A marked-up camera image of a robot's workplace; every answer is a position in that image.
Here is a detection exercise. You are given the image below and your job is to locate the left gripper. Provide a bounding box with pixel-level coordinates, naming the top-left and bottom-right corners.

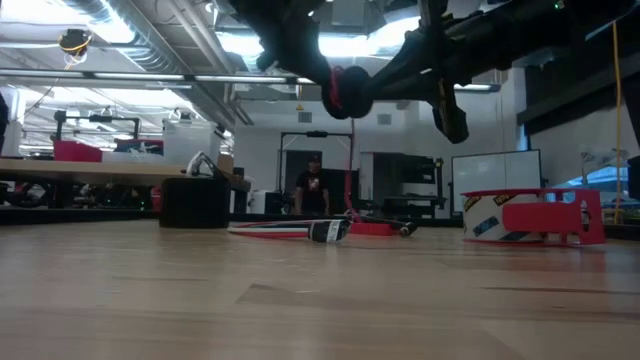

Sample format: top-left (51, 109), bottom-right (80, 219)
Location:
top-left (254, 23), bottom-right (342, 90)

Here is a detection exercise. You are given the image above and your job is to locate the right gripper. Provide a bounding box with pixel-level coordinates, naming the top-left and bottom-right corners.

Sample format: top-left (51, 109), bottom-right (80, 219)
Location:
top-left (371, 0), bottom-right (507, 145)

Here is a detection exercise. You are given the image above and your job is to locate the black wire spool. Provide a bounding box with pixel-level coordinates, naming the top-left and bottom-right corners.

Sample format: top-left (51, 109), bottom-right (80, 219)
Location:
top-left (321, 64), bottom-right (375, 121)

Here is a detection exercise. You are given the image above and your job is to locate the black shelving unit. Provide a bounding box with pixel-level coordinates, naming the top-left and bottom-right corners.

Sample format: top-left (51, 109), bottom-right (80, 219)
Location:
top-left (372, 152), bottom-right (447, 220)

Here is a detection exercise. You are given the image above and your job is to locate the person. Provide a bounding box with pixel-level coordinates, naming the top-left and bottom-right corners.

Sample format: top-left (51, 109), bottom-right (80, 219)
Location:
top-left (292, 153), bottom-right (332, 217)

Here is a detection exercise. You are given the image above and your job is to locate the whiteboard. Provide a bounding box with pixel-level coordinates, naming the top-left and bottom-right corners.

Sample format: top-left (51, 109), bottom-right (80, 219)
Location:
top-left (450, 148), bottom-right (544, 215)

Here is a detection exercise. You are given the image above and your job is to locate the translucent storage box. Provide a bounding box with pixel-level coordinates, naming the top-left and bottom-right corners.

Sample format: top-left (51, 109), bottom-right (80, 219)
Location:
top-left (162, 118), bottom-right (224, 166)

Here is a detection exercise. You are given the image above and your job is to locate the small red tool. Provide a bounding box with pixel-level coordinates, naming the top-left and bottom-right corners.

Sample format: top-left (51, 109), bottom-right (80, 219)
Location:
top-left (349, 213), bottom-right (419, 238)

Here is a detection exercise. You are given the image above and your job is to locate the long ceiling light bar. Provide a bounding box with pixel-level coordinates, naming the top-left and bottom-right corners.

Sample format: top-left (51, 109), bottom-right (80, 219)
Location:
top-left (0, 68), bottom-right (502, 94)

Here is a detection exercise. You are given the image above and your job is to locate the red tape dispenser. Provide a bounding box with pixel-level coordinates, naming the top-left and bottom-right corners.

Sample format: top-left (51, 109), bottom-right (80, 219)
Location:
top-left (460, 187), bottom-right (607, 247)

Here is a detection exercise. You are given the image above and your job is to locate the red storage box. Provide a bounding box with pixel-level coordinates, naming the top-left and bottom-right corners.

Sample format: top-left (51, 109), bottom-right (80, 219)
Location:
top-left (52, 139), bottom-right (104, 163)

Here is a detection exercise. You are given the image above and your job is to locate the black frame stand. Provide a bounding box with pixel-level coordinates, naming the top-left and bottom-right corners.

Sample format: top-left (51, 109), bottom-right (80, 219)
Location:
top-left (277, 130), bottom-right (354, 217)

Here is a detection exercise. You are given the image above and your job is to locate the multicolour wire harness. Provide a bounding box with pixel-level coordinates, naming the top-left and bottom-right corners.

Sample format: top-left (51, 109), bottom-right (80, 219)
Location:
top-left (227, 218), bottom-right (352, 244)

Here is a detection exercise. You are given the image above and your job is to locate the black gantry frame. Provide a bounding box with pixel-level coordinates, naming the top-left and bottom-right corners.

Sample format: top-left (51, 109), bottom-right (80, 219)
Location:
top-left (52, 109), bottom-right (142, 142)

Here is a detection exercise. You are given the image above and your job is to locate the black ceiling cord reel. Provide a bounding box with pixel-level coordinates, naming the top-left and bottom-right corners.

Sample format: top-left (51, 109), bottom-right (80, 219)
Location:
top-left (56, 28), bottom-right (95, 70)

